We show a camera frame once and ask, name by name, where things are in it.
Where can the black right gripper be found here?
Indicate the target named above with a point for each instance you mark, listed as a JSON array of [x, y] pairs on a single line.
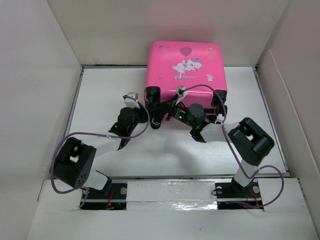
[[164, 107]]

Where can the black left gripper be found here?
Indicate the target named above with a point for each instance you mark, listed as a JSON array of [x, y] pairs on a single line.
[[143, 114]]

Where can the pink hard-shell suitcase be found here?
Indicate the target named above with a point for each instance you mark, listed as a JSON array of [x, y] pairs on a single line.
[[198, 66]]

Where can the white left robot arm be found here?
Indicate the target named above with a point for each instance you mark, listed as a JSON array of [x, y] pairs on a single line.
[[72, 161]]

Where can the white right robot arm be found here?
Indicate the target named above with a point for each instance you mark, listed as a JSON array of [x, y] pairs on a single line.
[[249, 142]]

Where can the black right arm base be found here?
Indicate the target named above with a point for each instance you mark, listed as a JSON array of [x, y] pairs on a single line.
[[234, 199]]

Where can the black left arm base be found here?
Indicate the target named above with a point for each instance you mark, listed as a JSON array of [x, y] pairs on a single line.
[[114, 200]]

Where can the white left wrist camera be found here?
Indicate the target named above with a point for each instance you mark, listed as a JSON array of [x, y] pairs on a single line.
[[131, 100]]

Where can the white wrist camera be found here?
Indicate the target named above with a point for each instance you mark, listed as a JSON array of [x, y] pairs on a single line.
[[131, 100], [181, 93]]

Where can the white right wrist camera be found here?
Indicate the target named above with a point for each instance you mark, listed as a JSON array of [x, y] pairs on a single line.
[[181, 93]]

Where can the aluminium front rail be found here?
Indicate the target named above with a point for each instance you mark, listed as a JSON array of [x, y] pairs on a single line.
[[155, 178]]

